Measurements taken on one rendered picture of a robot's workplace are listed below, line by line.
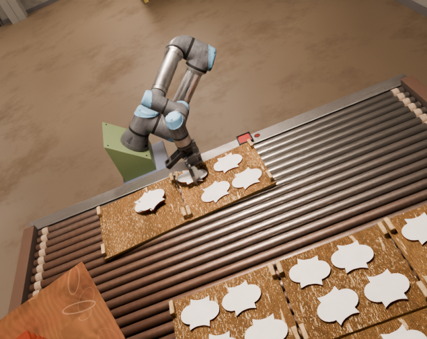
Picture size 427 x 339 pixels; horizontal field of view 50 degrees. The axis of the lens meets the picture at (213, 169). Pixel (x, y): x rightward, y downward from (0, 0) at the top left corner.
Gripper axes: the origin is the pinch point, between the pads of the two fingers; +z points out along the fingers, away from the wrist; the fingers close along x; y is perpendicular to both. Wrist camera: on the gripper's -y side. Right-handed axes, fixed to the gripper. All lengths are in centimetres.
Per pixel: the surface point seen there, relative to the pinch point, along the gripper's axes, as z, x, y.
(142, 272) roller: 5, -40, -34
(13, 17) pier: 80, 800, -217
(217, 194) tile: 0.3, -17.9, 7.5
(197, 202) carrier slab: 1.6, -16.2, -2.3
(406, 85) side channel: -5, -3, 111
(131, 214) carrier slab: 2.8, -5.2, -33.5
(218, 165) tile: -0.3, 0.4, 13.6
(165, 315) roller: 5, -65, -28
